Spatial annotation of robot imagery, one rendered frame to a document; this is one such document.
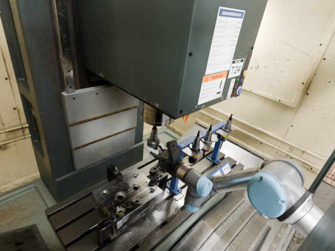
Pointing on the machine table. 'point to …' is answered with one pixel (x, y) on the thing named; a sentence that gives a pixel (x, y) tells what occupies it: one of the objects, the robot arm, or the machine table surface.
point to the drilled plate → (130, 183)
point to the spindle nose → (154, 116)
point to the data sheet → (224, 39)
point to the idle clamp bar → (154, 171)
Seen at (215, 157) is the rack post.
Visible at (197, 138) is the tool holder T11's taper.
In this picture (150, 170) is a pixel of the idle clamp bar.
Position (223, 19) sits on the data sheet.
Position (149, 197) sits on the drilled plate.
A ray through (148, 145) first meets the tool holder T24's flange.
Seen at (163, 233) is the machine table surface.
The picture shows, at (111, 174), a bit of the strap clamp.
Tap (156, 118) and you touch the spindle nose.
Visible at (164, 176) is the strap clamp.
